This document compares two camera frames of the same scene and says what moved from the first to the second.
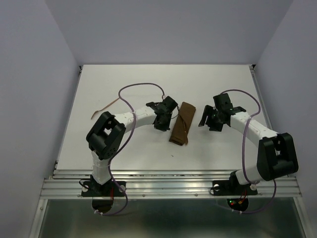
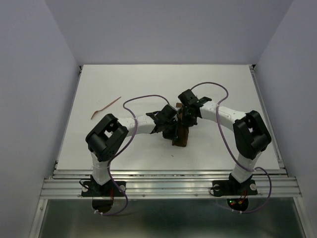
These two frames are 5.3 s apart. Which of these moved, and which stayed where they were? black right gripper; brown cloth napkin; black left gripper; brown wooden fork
Moved: black left gripper; black right gripper
Stayed: brown wooden fork; brown cloth napkin
